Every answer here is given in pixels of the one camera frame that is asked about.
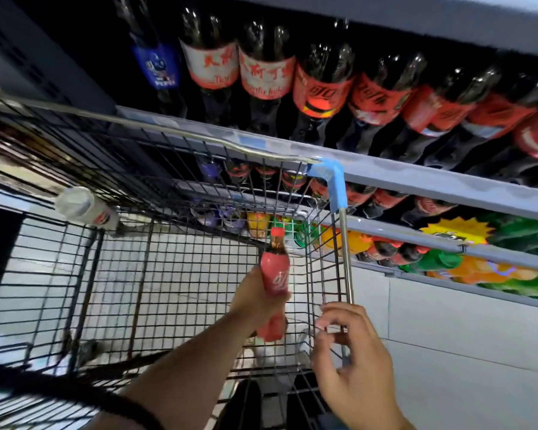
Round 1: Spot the person's right hand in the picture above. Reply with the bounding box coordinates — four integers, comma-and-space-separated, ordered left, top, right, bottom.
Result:
312, 302, 409, 430

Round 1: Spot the person's left hand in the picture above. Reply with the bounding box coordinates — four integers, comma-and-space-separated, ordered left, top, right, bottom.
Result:
228, 264, 292, 332

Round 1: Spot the red bottle red cap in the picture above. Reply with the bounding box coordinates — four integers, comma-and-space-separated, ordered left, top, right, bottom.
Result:
255, 226, 291, 343

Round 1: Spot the grey store shelving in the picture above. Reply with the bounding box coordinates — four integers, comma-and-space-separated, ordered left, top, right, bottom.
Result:
0, 0, 538, 310

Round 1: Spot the black wire shopping cart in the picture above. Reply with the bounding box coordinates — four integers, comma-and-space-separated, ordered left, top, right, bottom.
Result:
0, 80, 355, 430

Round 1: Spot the person's left forearm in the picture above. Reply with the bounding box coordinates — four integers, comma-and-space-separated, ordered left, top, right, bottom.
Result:
85, 309, 261, 430

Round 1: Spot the yellow starburst promo sign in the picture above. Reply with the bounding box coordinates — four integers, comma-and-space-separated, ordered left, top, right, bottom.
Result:
421, 216, 496, 245

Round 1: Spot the white paper cup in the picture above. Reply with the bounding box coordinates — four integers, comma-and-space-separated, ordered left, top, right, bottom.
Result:
54, 186, 122, 232

